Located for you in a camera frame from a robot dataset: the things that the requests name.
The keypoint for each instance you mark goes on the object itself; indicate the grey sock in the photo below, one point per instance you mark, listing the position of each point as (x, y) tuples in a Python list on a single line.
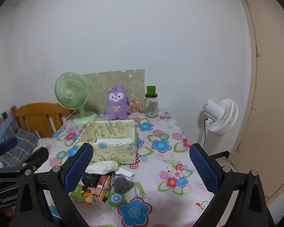
[(120, 184)]

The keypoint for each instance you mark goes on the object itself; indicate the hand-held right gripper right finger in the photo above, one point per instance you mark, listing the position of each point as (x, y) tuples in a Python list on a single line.
[(204, 169)]

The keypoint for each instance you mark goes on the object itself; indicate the white cloth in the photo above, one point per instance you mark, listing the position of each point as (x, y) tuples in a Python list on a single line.
[(125, 172)]

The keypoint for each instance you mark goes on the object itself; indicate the green desk fan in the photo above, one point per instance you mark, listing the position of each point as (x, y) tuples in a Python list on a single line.
[(70, 93)]

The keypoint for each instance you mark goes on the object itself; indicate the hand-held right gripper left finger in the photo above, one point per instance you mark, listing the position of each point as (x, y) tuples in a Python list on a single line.
[(77, 169)]

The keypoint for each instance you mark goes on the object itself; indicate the green patterned board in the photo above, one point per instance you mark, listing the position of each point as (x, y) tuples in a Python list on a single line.
[(123, 80)]

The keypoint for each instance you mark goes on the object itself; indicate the purple plush toy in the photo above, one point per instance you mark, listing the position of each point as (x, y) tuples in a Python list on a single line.
[(117, 108)]

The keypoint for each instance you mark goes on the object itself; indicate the grey plaid blanket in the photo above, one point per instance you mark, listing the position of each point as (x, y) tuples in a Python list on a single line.
[(23, 139)]

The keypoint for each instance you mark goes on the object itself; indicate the yellow cartoon-print storage box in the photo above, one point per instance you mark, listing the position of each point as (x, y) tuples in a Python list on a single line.
[(108, 152)]

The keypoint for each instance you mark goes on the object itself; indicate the colourful snack packet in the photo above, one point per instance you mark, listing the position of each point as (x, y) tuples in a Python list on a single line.
[(108, 189)]

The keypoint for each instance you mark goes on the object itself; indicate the floral tablecloth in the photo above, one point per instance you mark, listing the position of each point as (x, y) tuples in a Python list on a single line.
[(160, 165)]

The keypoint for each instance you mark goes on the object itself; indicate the white standing fan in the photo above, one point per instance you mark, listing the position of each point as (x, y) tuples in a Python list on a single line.
[(223, 118)]

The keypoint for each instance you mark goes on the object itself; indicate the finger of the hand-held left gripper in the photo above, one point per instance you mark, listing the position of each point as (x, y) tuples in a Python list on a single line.
[(36, 157), (7, 144)]

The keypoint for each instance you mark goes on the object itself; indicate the small red box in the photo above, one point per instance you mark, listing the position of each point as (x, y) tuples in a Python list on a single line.
[(99, 185)]

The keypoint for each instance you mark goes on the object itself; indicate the glass jar with green lid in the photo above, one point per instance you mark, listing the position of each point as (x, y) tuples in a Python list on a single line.
[(151, 106)]

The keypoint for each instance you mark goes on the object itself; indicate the white sock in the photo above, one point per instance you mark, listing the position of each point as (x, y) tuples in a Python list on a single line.
[(101, 166)]

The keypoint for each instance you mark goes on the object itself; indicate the black cloth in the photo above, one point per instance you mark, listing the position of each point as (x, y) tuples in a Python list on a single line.
[(91, 179)]

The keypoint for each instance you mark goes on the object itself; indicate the beige door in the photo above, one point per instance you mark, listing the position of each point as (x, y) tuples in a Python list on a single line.
[(269, 99)]

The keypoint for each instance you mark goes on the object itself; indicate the wall socket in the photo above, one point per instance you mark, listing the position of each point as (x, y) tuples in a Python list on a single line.
[(4, 115)]

